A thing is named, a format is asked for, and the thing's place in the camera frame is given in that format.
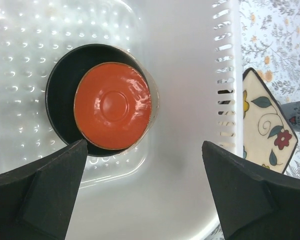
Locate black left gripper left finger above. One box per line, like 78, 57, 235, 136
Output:
0, 139, 88, 240

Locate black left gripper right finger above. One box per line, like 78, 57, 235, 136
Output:
202, 141, 300, 240

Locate square floral ceramic plate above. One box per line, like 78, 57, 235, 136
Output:
242, 67, 298, 174

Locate red round saucer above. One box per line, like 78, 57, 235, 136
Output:
73, 62, 152, 150

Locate black round plate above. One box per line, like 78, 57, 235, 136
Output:
45, 43, 146, 145

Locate white plastic bin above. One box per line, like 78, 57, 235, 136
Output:
0, 0, 243, 240

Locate grey mug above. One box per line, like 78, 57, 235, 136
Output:
280, 101, 300, 132

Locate floral tablecloth mat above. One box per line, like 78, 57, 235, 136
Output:
212, 0, 300, 160

